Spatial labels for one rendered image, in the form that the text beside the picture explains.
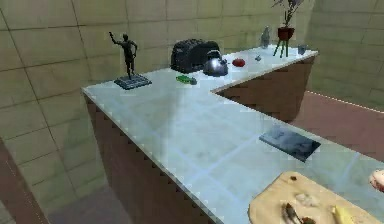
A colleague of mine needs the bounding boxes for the shiny grey kettle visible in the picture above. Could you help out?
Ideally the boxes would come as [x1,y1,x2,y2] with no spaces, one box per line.
[202,50,230,78]

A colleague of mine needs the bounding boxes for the white and red round object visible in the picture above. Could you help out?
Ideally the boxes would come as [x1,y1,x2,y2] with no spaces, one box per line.
[368,169,384,193]

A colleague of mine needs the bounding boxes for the light sushi board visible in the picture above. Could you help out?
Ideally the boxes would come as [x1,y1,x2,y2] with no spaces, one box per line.
[247,171,384,224]

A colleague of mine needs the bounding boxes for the clear glass bottle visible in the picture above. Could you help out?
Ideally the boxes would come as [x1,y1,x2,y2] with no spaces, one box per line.
[260,25,272,50]

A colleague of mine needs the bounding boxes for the green toy car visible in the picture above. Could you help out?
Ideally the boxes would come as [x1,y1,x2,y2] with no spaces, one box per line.
[175,74,198,86]

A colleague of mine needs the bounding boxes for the brown L-shaped kitchen counter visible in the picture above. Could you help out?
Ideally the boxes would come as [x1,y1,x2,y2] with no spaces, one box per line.
[81,44,384,224]

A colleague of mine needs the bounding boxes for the black bread box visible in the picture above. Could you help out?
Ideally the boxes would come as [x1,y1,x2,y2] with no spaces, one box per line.
[170,38,221,75]

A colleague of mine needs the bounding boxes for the potted plant on green stand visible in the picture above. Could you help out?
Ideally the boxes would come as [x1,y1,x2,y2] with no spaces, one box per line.
[271,0,305,59]

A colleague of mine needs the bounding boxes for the dark human figure statue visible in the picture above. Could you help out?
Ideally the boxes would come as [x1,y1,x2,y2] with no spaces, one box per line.
[108,31,153,91]

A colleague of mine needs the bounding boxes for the dark grey book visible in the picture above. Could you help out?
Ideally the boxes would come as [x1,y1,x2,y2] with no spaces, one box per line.
[258,125,322,163]

